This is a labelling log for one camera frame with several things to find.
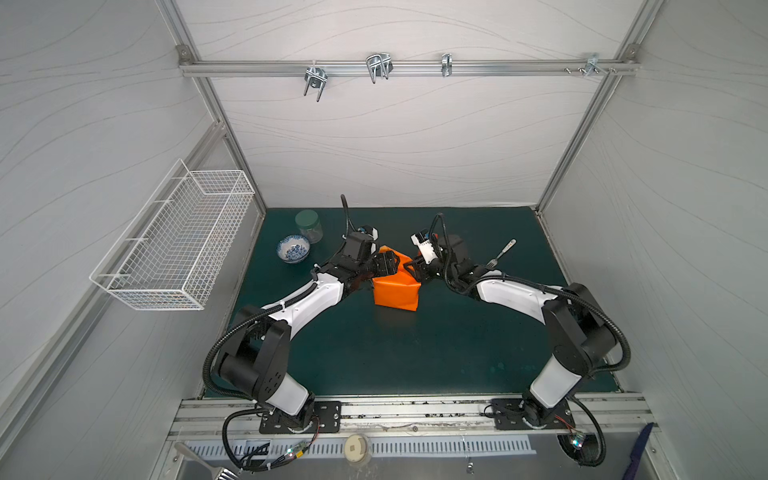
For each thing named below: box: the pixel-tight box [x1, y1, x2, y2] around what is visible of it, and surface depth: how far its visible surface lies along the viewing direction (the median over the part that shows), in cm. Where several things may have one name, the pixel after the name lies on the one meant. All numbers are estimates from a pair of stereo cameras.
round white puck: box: [344, 434, 368, 464], surface depth 62 cm
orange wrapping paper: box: [372, 246, 421, 312], surface depth 87 cm
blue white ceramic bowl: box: [276, 234, 311, 264], surface depth 107 cm
